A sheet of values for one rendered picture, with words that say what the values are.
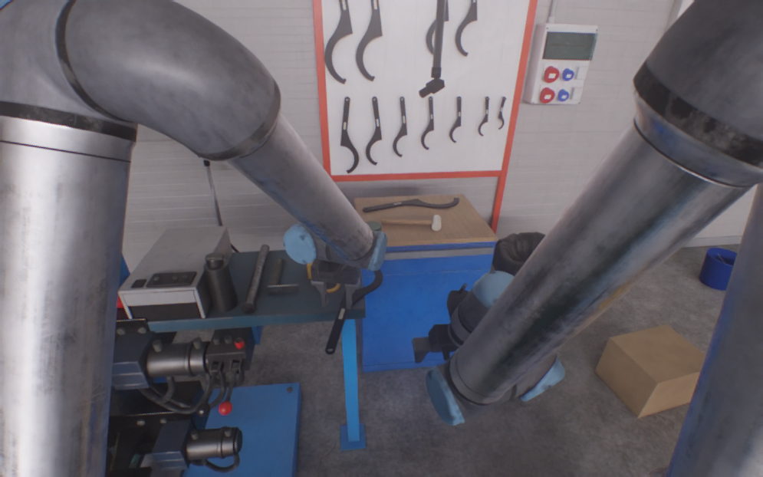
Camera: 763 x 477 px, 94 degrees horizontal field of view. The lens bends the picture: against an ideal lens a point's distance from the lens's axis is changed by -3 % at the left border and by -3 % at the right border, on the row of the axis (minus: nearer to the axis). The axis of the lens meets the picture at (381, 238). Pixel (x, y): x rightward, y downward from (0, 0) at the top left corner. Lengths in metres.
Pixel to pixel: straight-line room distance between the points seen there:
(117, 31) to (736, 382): 0.60
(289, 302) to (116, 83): 1.05
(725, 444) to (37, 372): 0.66
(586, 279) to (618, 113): 3.31
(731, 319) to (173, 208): 3.22
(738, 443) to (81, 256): 0.64
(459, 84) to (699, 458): 2.65
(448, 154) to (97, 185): 2.73
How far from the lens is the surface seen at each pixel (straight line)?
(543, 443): 2.37
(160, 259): 1.48
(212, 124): 0.38
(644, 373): 2.55
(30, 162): 0.45
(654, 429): 2.72
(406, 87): 2.82
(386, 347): 2.34
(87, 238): 0.46
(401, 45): 2.79
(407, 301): 2.12
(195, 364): 1.34
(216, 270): 1.26
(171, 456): 1.73
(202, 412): 1.20
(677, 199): 0.30
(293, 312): 1.29
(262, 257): 1.53
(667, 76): 0.28
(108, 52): 0.38
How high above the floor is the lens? 1.89
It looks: 30 degrees down
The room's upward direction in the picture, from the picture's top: 1 degrees clockwise
